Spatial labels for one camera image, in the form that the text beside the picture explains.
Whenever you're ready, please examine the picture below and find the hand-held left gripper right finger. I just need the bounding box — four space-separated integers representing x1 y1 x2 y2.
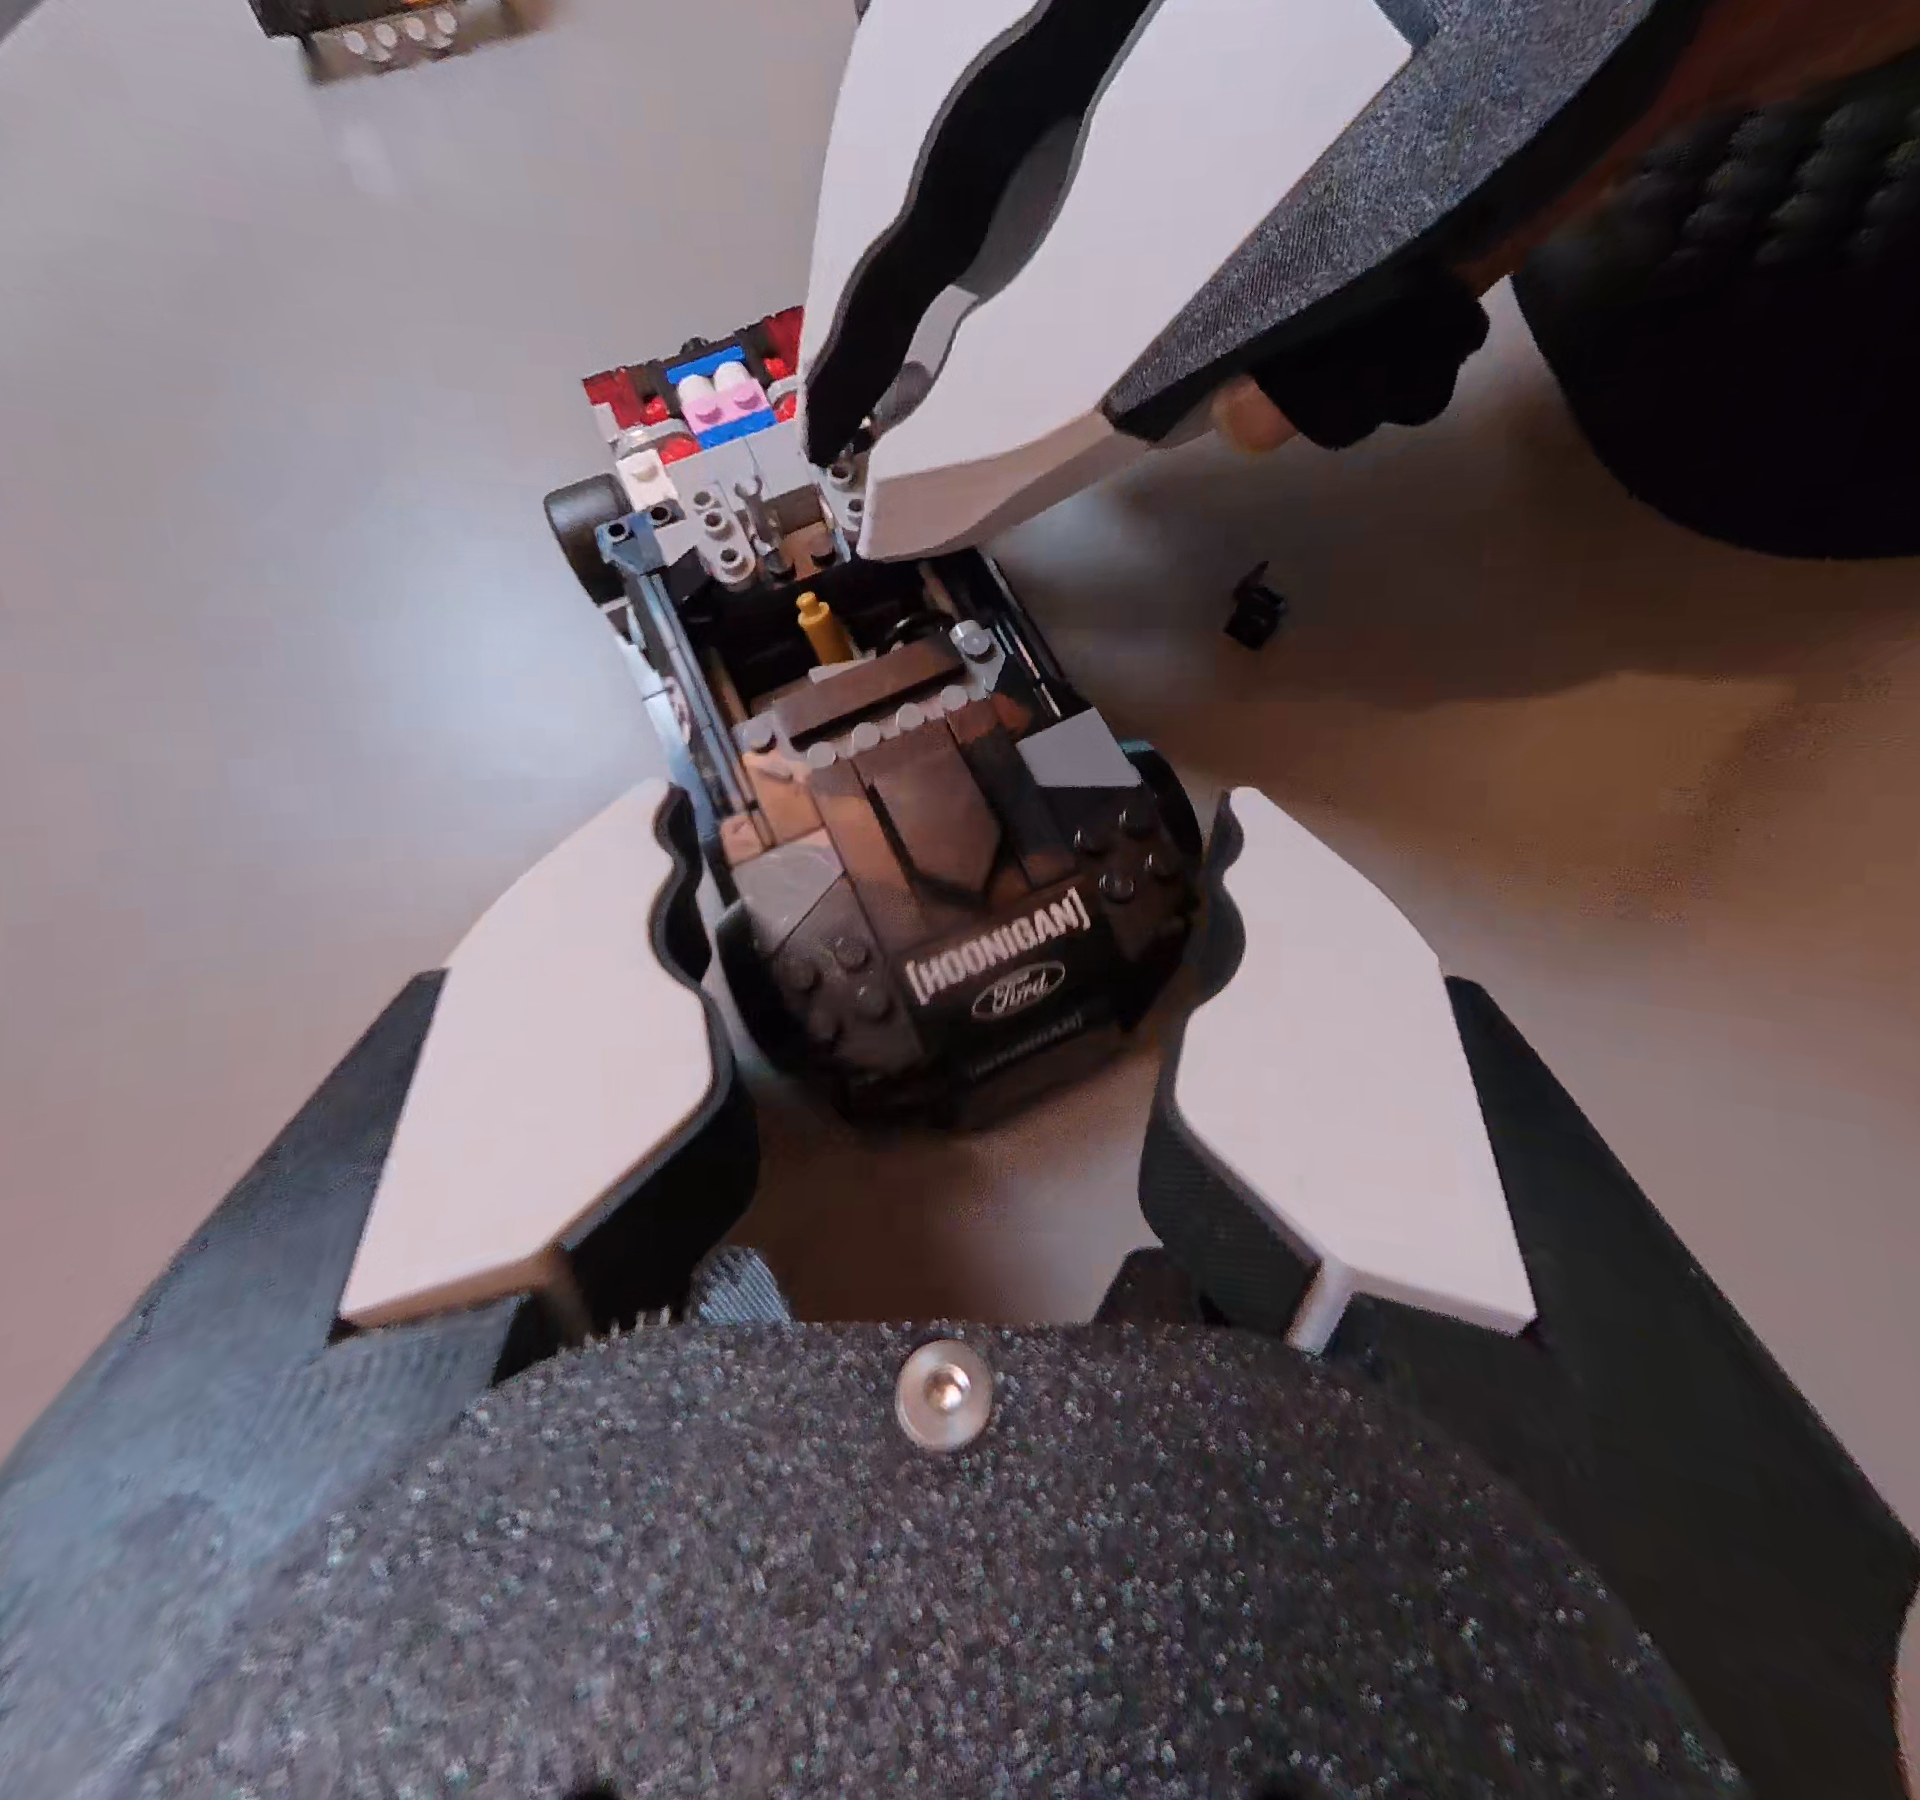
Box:
1132 787 1541 1356

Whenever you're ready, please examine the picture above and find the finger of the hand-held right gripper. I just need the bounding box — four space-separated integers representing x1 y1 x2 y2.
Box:
794 0 1119 474
854 0 1416 564

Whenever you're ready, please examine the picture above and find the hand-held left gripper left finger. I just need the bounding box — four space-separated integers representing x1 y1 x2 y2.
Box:
335 776 761 1341

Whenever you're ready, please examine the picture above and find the small dark lego piece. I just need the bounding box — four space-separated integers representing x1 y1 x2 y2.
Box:
1216 560 1292 652

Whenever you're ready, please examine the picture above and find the black lego car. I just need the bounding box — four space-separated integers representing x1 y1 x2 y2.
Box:
541 302 1211 1130

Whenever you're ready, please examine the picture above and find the person's right forearm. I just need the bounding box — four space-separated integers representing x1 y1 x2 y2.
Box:
1465 0 1920 292

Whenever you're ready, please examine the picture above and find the person's right hand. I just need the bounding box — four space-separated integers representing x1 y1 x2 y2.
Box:
1210 370 1299 457

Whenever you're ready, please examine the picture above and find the black textured pad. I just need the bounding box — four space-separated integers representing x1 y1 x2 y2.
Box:
1506 74 1920 560

